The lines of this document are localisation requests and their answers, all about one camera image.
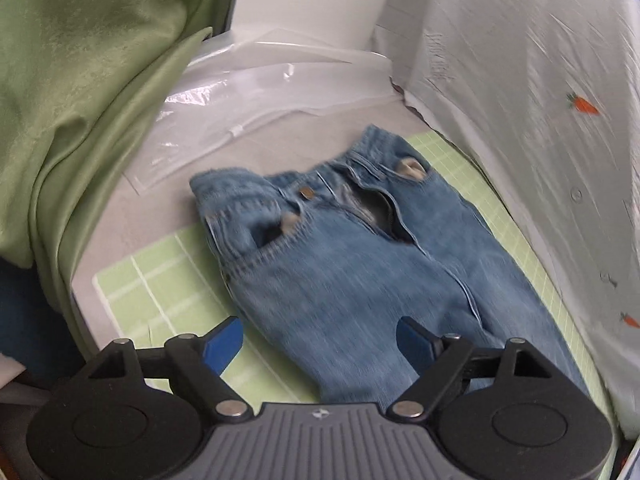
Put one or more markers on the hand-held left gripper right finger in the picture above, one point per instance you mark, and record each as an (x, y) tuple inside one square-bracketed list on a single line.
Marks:
[(411, 340)]

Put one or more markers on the blue denim jeans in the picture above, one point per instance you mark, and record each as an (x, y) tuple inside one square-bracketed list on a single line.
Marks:
[(350, 260)]

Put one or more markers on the clear plastic bag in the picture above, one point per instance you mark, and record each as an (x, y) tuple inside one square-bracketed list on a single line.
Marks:
[(240, 105)]

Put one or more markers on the white carrot print cloth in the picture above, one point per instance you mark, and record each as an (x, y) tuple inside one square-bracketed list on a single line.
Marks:
[(530, 125)]

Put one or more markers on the green grid cutting mat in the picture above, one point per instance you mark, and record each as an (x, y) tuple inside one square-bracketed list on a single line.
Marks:
[(165, 285)]

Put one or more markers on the green curtain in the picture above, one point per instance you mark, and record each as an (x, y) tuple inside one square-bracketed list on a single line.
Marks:
[(85, 100)]

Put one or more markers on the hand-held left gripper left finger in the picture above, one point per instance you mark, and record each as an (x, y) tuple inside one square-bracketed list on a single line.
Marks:
[(226, 341)]

